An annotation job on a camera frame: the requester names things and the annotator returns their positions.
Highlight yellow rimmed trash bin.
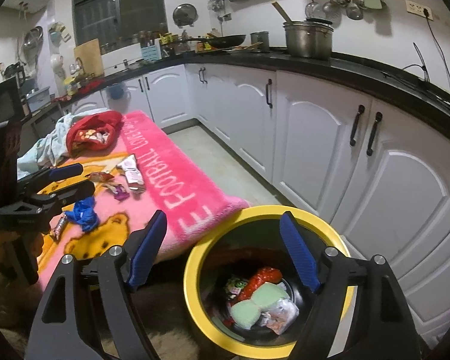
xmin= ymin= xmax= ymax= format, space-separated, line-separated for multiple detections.
xmin=184 ymin=205 xmax=350 ymax=359

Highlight small steel cup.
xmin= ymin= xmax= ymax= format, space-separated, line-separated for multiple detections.
xmin=250 ymin=31 xmax=270 ymax=53

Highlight left hand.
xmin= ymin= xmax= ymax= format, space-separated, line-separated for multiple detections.
xmin=0 ymin=230 xmax=45 ymax=267

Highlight blue utensil holder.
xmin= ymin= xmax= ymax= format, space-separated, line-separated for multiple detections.
xmin=140 ymin=43 xmax=162 ymax=63

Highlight red foil wrapper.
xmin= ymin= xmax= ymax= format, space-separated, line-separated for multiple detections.
xmin=86 ymin=172 xmax=114 ymax=184

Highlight green mesh sponge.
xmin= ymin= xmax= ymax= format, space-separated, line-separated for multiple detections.
xmin=230 ymin=282 xmax=290 ymax=330

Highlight pink cartoon blanket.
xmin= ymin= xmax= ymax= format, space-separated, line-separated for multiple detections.
xmin=38 ymin=111 xmax=249 ymax=287

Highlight striped candy bar wrapper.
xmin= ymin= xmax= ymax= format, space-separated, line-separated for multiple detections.
xmin=50 ymin=213 xmax=68 ymax=242

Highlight red colourful snack tube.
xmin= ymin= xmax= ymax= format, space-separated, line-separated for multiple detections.
xmin=237 ymin=267 xmax=283 ymax=302

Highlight white plastic bag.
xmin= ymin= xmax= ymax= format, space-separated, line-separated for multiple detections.
xmin=257 ymin=298 xmax=300 ymax=335

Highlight steel stock pot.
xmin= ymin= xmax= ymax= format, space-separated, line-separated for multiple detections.
xmin=283 ymin=18 xmax=334 ymax=60

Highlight black wok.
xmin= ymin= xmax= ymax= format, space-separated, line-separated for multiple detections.
xmin=179 ymin=35 xmax=246 ymax=49

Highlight blue crumpled wrapper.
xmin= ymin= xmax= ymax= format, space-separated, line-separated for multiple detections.
xmin=64 ymin=196 xmax=99 ymax=233

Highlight black green snack wrapper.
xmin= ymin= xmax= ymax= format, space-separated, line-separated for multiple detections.
xmin=224 ymin=277 xmax=248 ymax=299

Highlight hanging pot lid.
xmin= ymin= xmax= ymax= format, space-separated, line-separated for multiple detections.
xmin=172 ymin=3 xmax=198 ymax=28

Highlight white printed wrapper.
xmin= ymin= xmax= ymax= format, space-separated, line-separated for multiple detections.
xmin=116 ymin=154 xmax=146 ymax=194

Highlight electric kettle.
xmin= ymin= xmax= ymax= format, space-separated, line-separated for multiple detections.
xmin=3 ymin=62 xmax=26 ymax=88

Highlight white kitchen cabinets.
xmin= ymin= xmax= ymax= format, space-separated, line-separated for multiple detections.
xmin=68 ymin=63 xmax=450 ymax=346

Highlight purple candy wrapper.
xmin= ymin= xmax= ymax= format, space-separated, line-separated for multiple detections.
xmin=103 ymin=182 xmax=130 ymax=202

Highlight red patterned cloth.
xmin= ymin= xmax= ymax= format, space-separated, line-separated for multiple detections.
xmin=65 ymin=111 xmax=122 ymax=156

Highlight wooden cutting board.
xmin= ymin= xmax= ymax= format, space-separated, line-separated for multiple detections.
xmin=74 ymin=38 xmax=105 ymax=77

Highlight light blue cloth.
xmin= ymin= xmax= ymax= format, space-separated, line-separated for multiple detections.
xmin=17 ymin=107 xmax=108 ymax=180

